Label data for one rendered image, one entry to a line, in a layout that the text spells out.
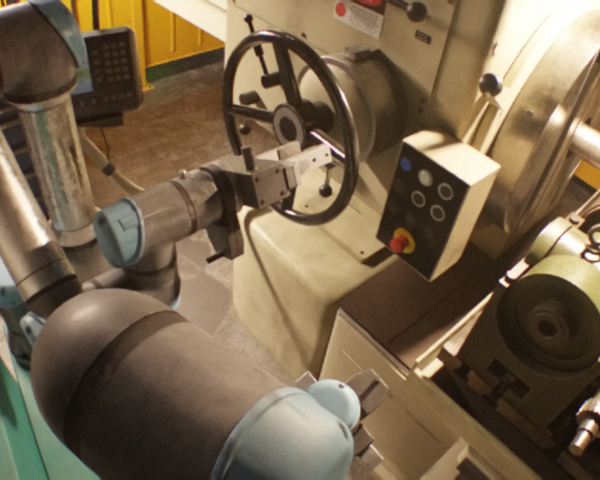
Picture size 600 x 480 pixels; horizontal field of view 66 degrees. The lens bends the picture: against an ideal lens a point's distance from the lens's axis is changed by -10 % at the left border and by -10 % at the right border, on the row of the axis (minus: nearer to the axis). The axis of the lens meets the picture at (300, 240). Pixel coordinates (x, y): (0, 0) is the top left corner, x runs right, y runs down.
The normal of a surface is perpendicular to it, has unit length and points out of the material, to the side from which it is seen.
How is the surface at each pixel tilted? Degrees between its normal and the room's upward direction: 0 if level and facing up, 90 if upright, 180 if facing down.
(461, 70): 90
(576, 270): 13
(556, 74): 51
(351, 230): 0
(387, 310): 0
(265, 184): 63
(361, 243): 0
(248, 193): 90
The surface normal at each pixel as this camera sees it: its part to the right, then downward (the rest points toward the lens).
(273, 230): 0.11, -0.71
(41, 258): 0.56, -0.28
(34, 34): 0.66, 0.13
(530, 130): -0.69, 0.18
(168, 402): -0.01, -0.57
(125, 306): 0.14, -0.93
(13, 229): 0.31, -0.12
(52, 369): -0.44, -0.26
